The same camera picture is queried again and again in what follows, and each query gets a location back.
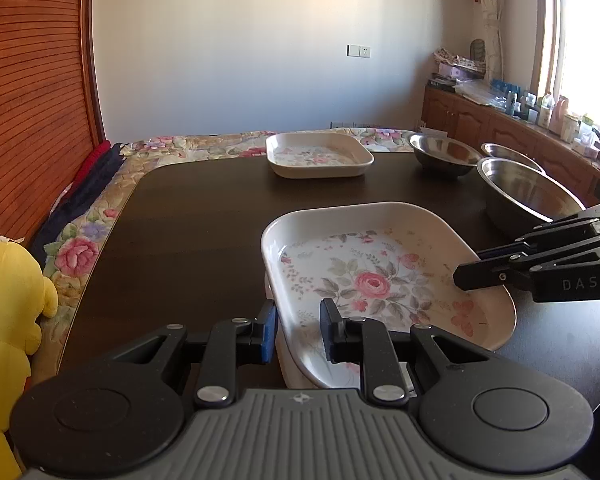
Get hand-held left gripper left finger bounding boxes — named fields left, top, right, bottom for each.
left=107, top=299, right=279, bottom=409

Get clear plastic bags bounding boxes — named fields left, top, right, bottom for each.
left=455, top=79, right=511, bottom=107

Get pink box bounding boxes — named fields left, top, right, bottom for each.
left=437, top=64, right=481, bottom=81

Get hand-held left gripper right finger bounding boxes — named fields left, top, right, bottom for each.
left=319, top=298, right=493, bottom=407

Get floral blanket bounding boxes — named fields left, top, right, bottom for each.
left=27, top=129, right=421, bottom=381

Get row of toiletry bottles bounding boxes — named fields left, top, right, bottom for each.
left=490, top=79, right=600, bottom=166

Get red cloth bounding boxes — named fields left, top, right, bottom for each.
left=72, top=141, right=112, bottom=193

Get small steel bowl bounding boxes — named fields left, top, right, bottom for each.
left=481, top=142, right=546, bottom=173

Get wooden cabinet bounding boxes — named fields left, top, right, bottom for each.
left=421, top=84, right=600, bottom=211

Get folded floral paper stack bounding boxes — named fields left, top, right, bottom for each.
left=433, top=48, right=486, bottom=67

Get floral white square plate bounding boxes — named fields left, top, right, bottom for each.
left=261, top=201, right=517, bottom=391
left=264, top=270, right=331, bottom=390
left=265, top=132, right=374, bottom=180

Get window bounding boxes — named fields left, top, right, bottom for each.
left=530, top=0, right=600, bottom=136

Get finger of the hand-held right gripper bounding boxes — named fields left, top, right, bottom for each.
left=477, top=202, right=600, bottom=261
left=452, top=232, right=600, bottom=291

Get patterned cream curtain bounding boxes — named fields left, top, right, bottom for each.
left=472, top=0, right=506, bottom=81

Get medium steel bowl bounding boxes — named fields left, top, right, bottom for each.
left=409, top=132, right=485, bottom=177

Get large steel bowl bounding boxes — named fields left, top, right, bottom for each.
left=476, top=157, right=587, bottom=238

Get yellow plush toy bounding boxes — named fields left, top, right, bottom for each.
left=0, top=236, right=59, bottom=480

